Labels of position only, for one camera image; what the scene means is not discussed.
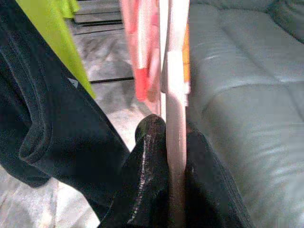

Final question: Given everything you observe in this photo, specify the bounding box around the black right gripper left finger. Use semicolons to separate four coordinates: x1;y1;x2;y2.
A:
101;114;172;228

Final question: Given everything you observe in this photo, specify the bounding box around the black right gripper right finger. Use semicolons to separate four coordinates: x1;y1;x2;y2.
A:
184;121;256;228

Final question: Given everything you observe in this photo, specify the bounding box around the black garment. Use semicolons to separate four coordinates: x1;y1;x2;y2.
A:
0;0;133;223

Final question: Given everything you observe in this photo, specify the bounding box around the black metal drying rack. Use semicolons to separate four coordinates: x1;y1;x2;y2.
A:
73;4;135;85

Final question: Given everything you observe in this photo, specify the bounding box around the grey sofa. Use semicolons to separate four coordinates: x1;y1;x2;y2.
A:
187;0;304;228

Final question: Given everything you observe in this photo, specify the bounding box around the pink patterned cloth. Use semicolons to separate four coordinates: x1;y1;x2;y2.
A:
120;0;192;112

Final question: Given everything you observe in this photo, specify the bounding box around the lime green shirt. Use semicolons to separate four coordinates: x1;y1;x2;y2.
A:
15;0;97;99

